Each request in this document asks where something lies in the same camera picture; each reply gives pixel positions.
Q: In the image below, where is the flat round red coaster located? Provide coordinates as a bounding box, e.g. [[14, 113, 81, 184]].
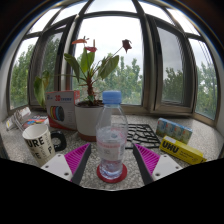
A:
[[96, 162, 129, 184]]

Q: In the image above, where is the potted anthurium in white pot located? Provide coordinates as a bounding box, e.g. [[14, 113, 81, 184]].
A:
[[33, 37, 133, 143]]

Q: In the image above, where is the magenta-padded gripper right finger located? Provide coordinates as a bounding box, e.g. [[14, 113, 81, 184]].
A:
[[132, 143, 184, 186]]

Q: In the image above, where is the blue-green carton pack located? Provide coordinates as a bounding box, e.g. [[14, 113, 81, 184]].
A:
[[155, 117, 194, 145]]

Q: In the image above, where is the clear blue-capped water bottle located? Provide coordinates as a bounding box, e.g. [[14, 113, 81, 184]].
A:
[[95, 90, 129, 181]]

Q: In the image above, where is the bundle of beige rope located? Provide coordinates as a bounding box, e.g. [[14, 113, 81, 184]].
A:
[[13, 106, 33, 132]]

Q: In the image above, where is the red and white filament box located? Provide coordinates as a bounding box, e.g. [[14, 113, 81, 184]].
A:
[[45, 89, 81, 131]]

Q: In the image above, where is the white printed paper cup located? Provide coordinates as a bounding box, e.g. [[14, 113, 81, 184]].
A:
[[21, 123, 57, 168]]

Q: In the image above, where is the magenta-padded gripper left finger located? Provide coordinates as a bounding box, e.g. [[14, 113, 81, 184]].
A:
[[40, 142, 92, 186]]

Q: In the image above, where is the black tape roll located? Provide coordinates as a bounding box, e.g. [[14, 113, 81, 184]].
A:
[[49, 129, 68, 153]]

